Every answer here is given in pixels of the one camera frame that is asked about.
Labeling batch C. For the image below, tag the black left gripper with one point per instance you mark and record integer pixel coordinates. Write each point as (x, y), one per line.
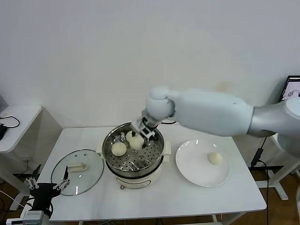
(43, 192)

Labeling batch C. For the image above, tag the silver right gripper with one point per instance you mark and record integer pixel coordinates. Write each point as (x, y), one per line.
(144, 122)

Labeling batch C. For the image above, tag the white steamed baozi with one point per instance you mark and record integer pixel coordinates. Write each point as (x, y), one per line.
(215, 158)
(118, 149)
(135, 141)

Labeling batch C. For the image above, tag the round glass pot lid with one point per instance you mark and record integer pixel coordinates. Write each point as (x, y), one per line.
(77, 178)

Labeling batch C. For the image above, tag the black computer mouse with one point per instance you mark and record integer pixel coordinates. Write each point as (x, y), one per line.
(2, 131)

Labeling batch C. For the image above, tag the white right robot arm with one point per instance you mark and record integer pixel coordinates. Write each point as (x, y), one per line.
(211, 110)

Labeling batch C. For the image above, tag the stainless steel steamer basket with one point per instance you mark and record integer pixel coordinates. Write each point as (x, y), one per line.
(140, 161)

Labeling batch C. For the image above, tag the cream electric cooking pot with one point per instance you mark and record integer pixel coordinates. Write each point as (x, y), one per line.
(140, 180)

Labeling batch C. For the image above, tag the white side desk with mouse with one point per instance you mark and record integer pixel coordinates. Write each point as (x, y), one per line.
(21, 126)

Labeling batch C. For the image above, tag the white round plate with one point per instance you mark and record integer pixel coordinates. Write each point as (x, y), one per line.
(199, 168)

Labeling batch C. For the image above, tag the white table leg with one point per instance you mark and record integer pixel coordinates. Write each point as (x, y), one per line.
(216, 219)

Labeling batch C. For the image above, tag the white side desk with label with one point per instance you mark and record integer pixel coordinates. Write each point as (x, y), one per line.
(279, 168)

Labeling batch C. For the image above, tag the grey open laptop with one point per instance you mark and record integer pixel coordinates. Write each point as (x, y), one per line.
(291, 87)

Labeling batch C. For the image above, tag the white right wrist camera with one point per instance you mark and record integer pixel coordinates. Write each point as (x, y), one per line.
(148, 132)

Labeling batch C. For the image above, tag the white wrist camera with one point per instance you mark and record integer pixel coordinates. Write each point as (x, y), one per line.
(32, 216)
(148, 132)

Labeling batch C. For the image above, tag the white wall power plug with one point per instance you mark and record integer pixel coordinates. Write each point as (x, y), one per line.
(27, 161)

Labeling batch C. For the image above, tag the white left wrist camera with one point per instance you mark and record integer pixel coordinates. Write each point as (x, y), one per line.
(32, 216)

